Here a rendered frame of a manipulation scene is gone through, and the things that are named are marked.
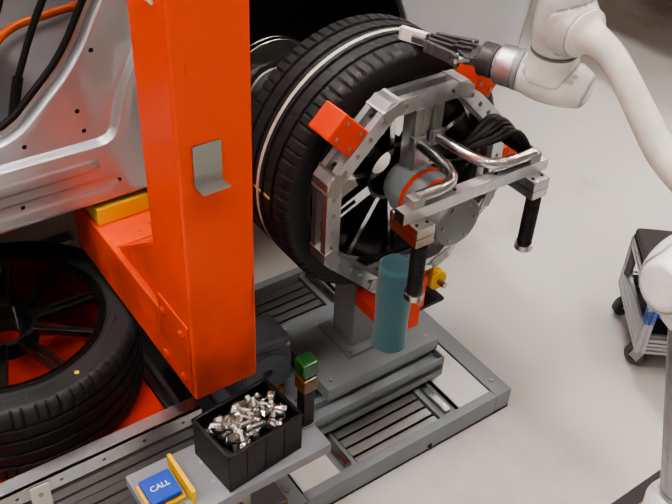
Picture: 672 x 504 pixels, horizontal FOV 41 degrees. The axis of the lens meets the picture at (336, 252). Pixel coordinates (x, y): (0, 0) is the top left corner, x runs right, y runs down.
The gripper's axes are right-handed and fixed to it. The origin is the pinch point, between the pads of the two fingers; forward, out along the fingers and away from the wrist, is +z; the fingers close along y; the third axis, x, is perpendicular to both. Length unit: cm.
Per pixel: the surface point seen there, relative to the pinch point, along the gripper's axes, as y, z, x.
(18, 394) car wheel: -81, 49, -77
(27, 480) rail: -91, 37, -88
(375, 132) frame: -20.6, -3.2, -14.9
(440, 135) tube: -5.6, -12.8, -18.4
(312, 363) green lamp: -50, -10, -57
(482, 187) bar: -13.8, -27.4, -22.5
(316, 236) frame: -28, 5, -42
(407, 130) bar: -7.5, -5.3, -19.0
